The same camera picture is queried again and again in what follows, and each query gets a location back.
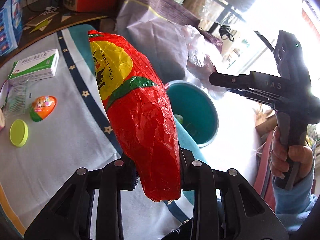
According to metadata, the clear purple plastic packet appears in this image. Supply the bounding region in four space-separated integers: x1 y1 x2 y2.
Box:
1 80 28 118

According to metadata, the clear plastic bag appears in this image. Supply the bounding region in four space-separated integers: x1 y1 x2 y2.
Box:
182 25 227 100

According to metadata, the blue toy packaging box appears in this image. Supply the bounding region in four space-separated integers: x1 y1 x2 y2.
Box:
1 0 23 56

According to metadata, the lime green round lid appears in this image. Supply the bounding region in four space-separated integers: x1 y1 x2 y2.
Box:
9 119 29 147

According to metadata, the red yellow snack bag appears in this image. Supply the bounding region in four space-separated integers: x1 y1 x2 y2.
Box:
88 30 181 202

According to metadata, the white green medicine box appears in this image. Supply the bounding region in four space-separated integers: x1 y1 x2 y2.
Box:
8 49 60 83

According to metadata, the teal round trash bin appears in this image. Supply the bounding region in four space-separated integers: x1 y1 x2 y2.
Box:
164 80 219 148

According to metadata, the person right hand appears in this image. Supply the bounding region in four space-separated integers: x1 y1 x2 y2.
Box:
269 125 314 180

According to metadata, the blue sleeve forearm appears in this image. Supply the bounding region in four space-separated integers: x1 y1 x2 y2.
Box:
272 165 317 235

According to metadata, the orange green toy egg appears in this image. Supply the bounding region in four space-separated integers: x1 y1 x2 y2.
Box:
29 96 57 122

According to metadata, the grey teal striped tablecloth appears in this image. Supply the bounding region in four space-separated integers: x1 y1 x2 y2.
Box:
1 24 120 239

